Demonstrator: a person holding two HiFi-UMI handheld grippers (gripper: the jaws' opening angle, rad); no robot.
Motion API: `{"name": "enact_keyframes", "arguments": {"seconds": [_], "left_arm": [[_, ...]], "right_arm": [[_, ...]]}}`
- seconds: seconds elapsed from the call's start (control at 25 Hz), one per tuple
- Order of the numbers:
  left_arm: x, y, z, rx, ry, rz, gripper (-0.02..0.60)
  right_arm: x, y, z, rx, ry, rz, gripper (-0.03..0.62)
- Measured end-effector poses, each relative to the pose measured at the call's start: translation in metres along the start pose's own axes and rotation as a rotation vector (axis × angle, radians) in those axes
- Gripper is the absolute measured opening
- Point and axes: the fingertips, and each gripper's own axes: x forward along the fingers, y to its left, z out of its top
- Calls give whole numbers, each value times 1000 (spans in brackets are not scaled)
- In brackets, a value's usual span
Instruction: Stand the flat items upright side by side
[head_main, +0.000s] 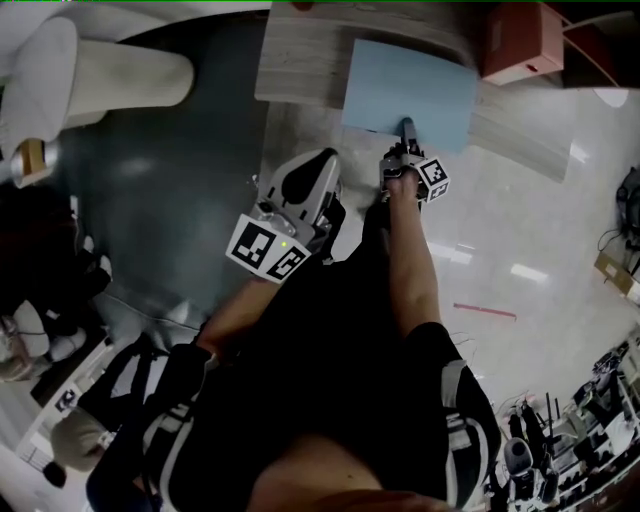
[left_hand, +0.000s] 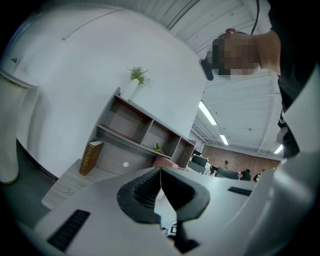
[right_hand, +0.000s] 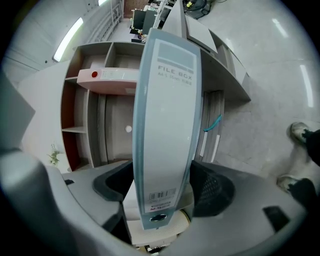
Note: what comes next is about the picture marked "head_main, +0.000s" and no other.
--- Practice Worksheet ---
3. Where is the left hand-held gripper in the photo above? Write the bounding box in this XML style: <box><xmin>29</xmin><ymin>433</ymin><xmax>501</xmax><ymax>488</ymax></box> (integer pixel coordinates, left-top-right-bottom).
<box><xmin>224</xmin><ymin>148</ymin><xmax>342</xmax><ymax>285</ymax></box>

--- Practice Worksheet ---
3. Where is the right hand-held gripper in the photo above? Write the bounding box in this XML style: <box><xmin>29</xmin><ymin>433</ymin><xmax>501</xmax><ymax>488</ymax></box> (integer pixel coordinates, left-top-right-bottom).
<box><xmin>379</xmin><ymin>116</ymin><xmax>452</xmax><ymax>204</ymax></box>

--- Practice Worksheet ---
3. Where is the blue file box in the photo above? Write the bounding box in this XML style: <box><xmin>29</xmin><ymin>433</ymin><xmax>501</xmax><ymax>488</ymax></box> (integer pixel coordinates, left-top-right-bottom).
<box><xmin>341</xmin><ymin>38</ymin><xmax>480</xmax><ymax>155</ymax></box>

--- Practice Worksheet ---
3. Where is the pink file box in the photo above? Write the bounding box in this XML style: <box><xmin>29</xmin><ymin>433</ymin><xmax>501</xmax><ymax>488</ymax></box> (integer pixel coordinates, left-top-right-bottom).
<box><xmin>481</xmin><ymin>2</ymin><xmax>567</xmax><ymax>87</ymax></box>

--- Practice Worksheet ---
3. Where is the person's right forearm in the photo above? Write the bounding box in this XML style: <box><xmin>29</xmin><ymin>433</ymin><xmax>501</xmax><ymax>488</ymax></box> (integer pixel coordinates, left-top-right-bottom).
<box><xmin>383</xmin><ymin>174</ymin><xmax>442</xmax><ymax>347</ymax></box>

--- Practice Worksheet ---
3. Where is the person's left forearm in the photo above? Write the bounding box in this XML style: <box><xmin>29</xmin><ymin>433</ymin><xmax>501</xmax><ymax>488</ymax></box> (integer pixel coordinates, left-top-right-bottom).
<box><xmin>196</xmin><ymin>276</ymin><xmax>282</xmax><ymax>362</ymax></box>

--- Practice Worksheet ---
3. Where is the grey wooden desk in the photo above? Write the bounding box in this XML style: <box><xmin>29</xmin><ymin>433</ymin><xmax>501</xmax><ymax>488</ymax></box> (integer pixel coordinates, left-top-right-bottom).
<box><xmin>253</xmin><ymin>2</ymin><xmax>575</xmax><ymax>185</ymax></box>

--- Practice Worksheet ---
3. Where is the person's torso in black clothing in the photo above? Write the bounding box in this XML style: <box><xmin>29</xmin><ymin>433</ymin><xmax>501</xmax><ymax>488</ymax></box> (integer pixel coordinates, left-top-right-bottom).
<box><xmin>84</xmin><ymin>199</ymin><xmax>502</xmax><ymax>512</ymax></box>

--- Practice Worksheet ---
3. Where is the red tape strip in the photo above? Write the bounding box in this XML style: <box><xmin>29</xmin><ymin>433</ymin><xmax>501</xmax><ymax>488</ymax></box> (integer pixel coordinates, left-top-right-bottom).
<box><xmin>452</xmin><ymin>300</ymin><xmax>518</xmax><ymax>321</ymax></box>

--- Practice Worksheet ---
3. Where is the black yellow vacuum cleaner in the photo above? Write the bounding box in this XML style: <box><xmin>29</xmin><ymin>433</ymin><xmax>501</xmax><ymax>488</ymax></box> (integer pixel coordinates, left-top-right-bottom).
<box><xmin>614</xmin><ymin>166</ymin><xmax>640</xmax><ymax>232</ymax></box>

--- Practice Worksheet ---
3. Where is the flat cardboard box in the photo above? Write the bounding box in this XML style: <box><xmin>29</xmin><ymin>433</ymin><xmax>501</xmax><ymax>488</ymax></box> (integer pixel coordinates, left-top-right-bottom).
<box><xmin>593</xmin><ymin>248</ymin><xmax>640</xmax><ymax>302</ymax></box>

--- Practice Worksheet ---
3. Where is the grey office chair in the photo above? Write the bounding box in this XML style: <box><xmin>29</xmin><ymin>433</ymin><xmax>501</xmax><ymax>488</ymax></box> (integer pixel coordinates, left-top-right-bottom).
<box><xmin>501</xmin><ymin>436</ymin><xmax>540</xmax><ymax>485</ymax></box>

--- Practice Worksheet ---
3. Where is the white ribbed pedestal table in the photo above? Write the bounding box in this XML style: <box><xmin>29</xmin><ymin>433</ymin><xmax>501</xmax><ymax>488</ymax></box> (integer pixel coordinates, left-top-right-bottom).
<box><xmin>0</xmin><ymin>14</ymin><xmax>197</xmax><ymax>159</ymax></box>

